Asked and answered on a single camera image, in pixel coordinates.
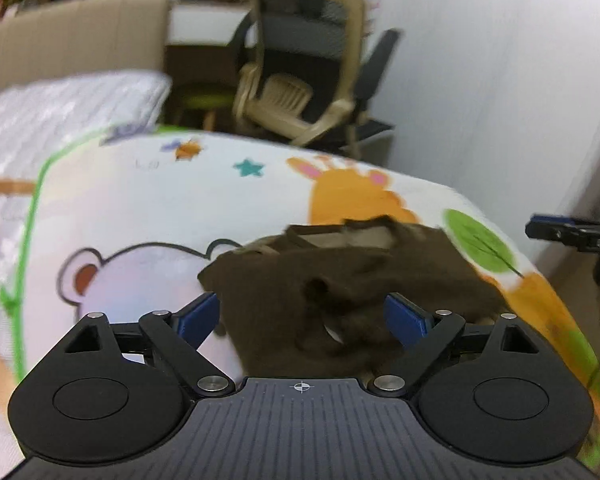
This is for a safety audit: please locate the brown polka dot dress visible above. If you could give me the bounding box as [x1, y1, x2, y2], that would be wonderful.
[198, 216, 508, 378]

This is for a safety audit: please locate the colourful cartoon play mat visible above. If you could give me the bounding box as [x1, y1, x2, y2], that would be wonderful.
[4, 131, 600, 479]

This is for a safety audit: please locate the green round stool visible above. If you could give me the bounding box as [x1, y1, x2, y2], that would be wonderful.
[172, 84, 236, 131]

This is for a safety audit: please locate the white quilted bedsheet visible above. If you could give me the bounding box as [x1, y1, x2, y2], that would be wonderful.
[0, 69, 174, 461]

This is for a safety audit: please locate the beige mesh office chair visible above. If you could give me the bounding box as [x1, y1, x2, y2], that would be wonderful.
[230, 0, 402, 158]

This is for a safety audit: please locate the beige upholstered headboard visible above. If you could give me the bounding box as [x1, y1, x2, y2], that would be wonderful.
[0, 0, 172, 91]

